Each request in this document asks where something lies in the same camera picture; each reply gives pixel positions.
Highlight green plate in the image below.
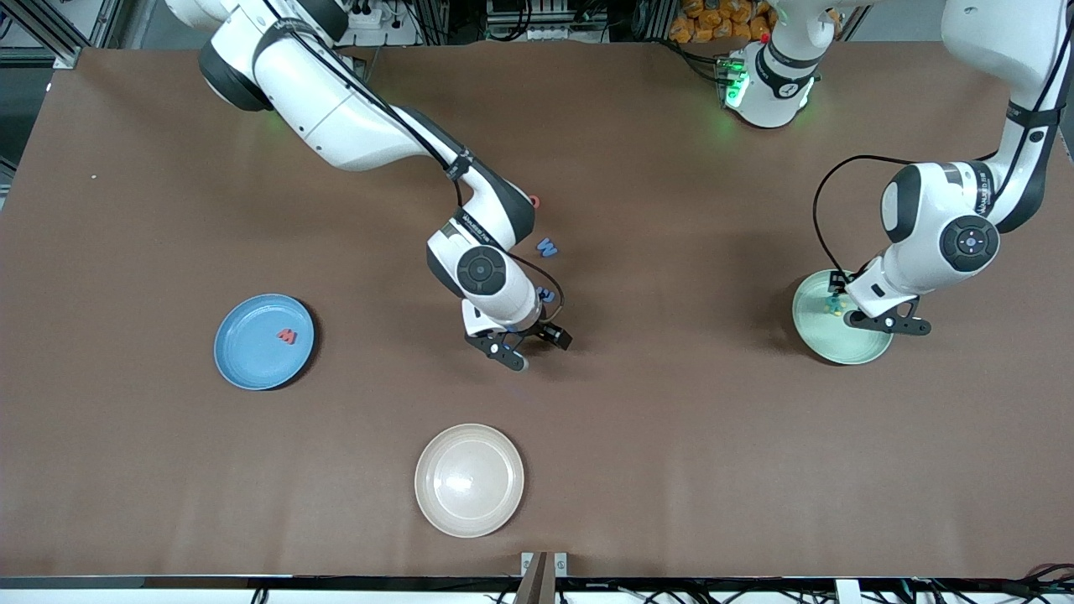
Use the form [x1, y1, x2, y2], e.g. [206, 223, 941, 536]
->
[791, 268, 896, 367]

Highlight beige plate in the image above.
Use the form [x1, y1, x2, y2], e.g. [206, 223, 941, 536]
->
[414, 423, 526, 539]

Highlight brown table cover sheet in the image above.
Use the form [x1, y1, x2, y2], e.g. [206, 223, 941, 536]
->
[0, 38, 1074, 580]

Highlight blue plate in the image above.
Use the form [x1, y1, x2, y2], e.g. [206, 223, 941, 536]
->
[213, 293, 316, 392]

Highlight orange bagged items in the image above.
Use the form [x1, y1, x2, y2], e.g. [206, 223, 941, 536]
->
[669, 0, 774, 44]

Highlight white power strip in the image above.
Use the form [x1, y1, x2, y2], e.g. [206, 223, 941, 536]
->
[348, 0, 395, 31]

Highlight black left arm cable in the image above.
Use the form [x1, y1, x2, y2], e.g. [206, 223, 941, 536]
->
[812, 154, 1004, 278]

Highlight metal table edge bracket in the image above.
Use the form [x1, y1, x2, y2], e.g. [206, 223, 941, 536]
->
[520, 551, 569, 578]

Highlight brown tapered post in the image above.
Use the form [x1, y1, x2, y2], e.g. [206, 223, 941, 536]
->
[513, 551, 557, 604]

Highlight aluminium frame post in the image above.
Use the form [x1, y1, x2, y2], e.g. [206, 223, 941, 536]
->
[0, 0, 93, 70]

